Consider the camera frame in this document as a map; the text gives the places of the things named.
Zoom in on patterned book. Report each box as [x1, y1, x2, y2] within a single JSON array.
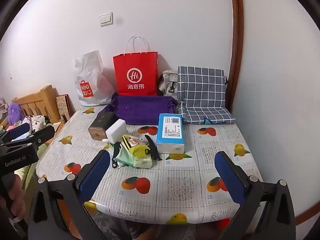
[[55, 94, 72, 123]]

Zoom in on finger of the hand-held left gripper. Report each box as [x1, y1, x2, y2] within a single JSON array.
[[0, 124, 56, 153], [0, 126, 29, 143]]

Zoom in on wooden headboard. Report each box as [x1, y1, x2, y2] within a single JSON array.
[[12, 85, 62, 125]]

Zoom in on green tissue packet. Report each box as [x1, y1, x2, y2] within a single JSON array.
[[116, 146, 153, 168]]

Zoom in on wooden door frame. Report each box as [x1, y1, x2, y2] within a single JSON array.
[[227, 0, 245, 112]]

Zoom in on wooden bedside shelf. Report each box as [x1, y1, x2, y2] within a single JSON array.
[[44, 121, 66, 147]]

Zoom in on beige backpack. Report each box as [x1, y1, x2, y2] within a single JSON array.
[[157, 70, 179, 97]]

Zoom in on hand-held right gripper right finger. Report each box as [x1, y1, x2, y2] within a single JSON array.
[[214, 151, 297, 240]]

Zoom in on red paper bag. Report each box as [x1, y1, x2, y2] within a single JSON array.
[[113, 35, 159, 97]]

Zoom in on purple towel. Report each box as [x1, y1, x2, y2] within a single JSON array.
[[102, 92, 178, 125]]

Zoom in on dark green tea box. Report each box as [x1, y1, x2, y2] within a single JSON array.
[[88, 112, 118, 140]]

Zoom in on white foam block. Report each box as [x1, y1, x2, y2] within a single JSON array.
[[105, 119, 127, 140]]

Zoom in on blue tissue pack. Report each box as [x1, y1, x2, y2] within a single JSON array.
[[156, 113, 185, 153]]

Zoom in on white light switch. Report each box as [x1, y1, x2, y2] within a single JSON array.
[[99, 12, 113, 27]]

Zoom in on purple plush toy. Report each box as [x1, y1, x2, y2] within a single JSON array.
[[7, 102, 24, 125]]

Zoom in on fruit print tablecloth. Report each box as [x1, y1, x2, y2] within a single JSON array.
[[36, 105, 263, 225]]

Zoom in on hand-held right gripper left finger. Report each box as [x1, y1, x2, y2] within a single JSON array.
[[27, 149, 133, 240]]

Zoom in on white plastic shopping bag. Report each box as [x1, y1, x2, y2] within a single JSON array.
[[74, 50, 115, 107]]

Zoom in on yellow mesh pouch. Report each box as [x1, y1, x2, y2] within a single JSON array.
[[112, 134, 163, 168]]

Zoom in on white dotted cloth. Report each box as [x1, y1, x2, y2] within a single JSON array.
[[22, 115, 48, 132]]

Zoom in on grey plaid cushion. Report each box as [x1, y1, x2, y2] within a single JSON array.
[[177, 66, 237, 125]]

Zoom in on person's left hand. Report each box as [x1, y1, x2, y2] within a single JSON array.
[[0, 174, 27, 223]]

